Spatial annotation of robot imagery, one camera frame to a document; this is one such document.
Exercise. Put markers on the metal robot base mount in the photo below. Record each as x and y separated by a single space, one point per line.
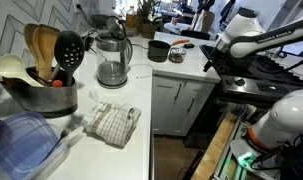
244 156

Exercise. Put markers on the white plastic ladle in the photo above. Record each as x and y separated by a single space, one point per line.
11 66

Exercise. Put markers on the steel stove knob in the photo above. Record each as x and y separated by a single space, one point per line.
230 81
241 81

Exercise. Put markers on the red utensil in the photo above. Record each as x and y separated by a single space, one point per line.
57 83

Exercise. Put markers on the black slotted spoon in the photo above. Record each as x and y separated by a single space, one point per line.
69 50

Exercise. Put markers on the blue plastic container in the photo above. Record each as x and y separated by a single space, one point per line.
21 146

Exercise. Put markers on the wooden spoons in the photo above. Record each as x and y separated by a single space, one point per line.
47 43

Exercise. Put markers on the striped hanging cloth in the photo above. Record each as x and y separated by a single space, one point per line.
241 110

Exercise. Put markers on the black charger box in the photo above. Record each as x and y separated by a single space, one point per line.
88 42

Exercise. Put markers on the light wooden spatula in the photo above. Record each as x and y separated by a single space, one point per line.
29 36

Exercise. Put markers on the black phone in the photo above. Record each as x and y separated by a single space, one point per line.
189 45

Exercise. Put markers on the potted green plant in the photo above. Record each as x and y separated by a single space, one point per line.
147 20

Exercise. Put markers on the yellow oil bottle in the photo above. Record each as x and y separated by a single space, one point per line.
131 18

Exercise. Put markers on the white kitchen cabinet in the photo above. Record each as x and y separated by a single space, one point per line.
171 110

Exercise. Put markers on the black stone bowl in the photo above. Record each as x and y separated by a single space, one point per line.
101 20

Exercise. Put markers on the brown paper bag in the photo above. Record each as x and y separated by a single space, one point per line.
204 21

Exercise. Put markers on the steel gas stove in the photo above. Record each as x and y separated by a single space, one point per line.
257 83

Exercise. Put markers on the white wall outlet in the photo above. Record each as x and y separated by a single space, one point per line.
76 6

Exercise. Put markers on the checkered dish towel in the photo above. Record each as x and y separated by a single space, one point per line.
114 123

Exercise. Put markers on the metal fork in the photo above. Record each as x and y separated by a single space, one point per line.
69 130

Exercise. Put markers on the glass electric kettle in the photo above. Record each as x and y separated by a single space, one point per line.
112 73

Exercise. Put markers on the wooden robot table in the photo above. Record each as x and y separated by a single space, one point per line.
214 150

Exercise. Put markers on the round white table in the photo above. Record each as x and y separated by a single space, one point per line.
177 26

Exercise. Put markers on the metal utensil holder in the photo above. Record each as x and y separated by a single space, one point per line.
41 98

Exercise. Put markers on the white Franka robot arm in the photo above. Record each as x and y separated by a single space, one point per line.
284 123

